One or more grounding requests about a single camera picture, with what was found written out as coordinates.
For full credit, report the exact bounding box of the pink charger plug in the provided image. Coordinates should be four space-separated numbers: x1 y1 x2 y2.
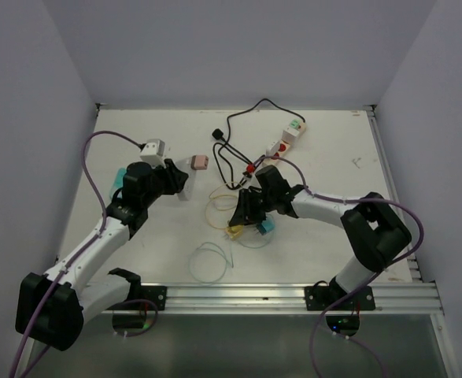
190 154 209 171

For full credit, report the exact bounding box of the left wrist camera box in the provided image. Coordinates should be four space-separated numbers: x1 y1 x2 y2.
140 139 166 168

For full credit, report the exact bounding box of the right wrist camera red mount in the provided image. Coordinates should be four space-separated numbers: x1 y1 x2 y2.
243 163 256 178

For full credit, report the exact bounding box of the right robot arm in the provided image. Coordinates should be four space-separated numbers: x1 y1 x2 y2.
228 165 412 310

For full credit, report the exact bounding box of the white triangular power socket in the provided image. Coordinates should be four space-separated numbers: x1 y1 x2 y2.
176 155 197 201

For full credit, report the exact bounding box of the black power cord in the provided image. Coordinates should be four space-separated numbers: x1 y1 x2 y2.
210 98 306 192

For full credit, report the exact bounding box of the green charger on beige strip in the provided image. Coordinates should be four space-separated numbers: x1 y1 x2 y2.
289 119 301 131

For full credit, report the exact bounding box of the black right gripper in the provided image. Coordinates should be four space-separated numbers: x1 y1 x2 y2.
231 187 275 228

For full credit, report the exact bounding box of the beige power strip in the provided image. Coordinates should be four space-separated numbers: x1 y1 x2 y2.
263 119 307 165

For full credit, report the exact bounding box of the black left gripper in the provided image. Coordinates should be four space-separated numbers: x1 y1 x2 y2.
142 158 187 207

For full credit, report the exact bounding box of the teal charger plug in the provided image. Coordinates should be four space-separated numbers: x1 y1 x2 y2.
255 218 275 236

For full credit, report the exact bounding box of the light teal thin cable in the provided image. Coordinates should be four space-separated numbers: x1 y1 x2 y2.
188 224 275 284

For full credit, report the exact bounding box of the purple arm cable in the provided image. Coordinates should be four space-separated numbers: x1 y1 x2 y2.
249 155 425 378
8 131 147 378

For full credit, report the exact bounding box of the yellow charger plug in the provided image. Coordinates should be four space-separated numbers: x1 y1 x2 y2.
224 225 245 241

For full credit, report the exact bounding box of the aluminium table edge rail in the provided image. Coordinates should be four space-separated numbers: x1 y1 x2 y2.
33 104 448 316

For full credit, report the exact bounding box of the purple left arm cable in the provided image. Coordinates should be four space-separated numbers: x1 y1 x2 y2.
8 131 147 378

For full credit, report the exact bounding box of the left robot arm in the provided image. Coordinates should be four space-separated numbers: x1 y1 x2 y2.
15 158 194 351

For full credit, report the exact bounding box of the white charger on beige strip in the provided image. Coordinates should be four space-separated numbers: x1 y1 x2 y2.
266 141 281 157

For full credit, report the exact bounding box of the yellow thin cable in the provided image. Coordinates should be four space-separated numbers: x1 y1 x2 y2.
205 181 247 230

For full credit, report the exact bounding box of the teal triangular power socket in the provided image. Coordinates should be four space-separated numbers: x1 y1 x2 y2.
109 167 127 200

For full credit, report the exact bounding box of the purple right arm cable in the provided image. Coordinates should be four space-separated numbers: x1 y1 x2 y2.
249 155 425 378

